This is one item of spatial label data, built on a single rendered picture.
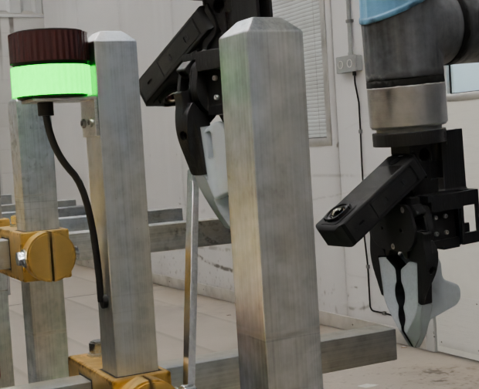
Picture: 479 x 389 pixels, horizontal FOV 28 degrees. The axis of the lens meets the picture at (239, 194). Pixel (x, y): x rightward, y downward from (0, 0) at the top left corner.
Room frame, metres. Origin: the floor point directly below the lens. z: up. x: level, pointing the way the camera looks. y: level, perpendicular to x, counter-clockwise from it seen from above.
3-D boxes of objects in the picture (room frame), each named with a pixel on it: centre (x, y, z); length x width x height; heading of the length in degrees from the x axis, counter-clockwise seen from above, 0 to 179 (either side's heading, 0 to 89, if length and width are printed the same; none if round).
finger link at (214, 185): (0.81, 0.01, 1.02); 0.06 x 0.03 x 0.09; 47
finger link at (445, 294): (0.93, -0.18, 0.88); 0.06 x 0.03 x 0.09; 117
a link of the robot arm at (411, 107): (0.94, -0.17, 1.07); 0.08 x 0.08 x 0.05
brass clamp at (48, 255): (1.00, 0.22, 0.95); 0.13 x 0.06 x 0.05; 27
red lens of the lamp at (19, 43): (0.74, 0.14, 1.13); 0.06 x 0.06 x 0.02
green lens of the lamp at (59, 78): (0.74, 0.14, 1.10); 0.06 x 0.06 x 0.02
